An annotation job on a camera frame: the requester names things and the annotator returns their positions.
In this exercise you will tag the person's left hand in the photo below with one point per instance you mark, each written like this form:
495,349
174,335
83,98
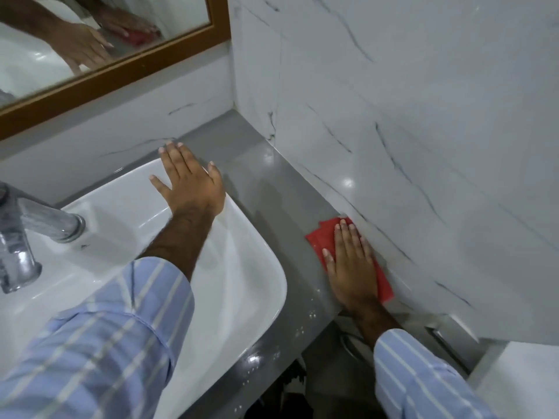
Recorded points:
192,187

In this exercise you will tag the person's right hand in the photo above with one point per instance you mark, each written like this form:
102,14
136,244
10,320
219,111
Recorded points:
353,270

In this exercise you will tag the red cloth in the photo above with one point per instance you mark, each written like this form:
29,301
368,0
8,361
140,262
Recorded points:
321,235

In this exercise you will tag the person's left forearm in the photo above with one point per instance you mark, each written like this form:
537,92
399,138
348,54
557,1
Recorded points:
109,336

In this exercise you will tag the person's right forearm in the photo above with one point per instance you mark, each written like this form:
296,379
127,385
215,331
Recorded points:
415,375

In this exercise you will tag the white ceramic sink basin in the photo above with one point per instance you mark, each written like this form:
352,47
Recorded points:
244,266

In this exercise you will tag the wooden framed mirror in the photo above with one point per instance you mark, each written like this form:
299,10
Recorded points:
131,69

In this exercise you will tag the chrome faucet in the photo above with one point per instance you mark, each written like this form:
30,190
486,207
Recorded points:
17,257

